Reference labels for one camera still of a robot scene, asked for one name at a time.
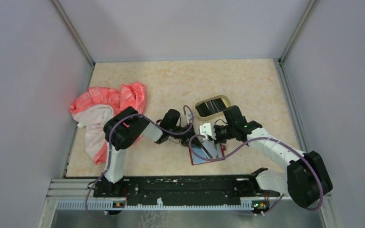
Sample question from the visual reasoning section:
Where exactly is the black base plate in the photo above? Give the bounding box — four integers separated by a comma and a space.
91, 174, 279, 206

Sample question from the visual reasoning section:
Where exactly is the pink white cloth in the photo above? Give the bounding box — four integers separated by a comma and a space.
69, 81, 147, 164

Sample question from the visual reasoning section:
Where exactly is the red card holder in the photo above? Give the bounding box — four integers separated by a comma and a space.
189, 141, 226, 166

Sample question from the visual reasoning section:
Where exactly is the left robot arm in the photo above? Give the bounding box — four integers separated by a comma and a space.
101, 105, 195, 197

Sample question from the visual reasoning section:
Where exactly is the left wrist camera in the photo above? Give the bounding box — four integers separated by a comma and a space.
185, 113, 194, 124

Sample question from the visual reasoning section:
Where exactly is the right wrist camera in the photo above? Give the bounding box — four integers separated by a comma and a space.
199, 123, 216, 141

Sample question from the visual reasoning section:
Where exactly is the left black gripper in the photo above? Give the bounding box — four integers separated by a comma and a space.
169, 123, 203, 149

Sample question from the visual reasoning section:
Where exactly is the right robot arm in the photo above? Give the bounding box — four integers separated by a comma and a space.
212, 105, 333, 211

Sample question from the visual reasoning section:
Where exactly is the beige oval tray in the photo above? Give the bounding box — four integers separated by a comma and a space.
194, 95, 231, 121

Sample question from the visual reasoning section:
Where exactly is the black credit card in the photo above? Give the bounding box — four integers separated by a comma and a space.
212, 98, 227, 112
196, 103, 211, 117

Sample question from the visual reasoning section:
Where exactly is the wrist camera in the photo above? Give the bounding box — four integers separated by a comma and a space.
199, 123, 216, 141
185, 113, 194, 124

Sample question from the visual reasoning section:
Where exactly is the aluminium frame rail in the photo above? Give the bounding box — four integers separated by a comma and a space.
47, 175, 322, 212

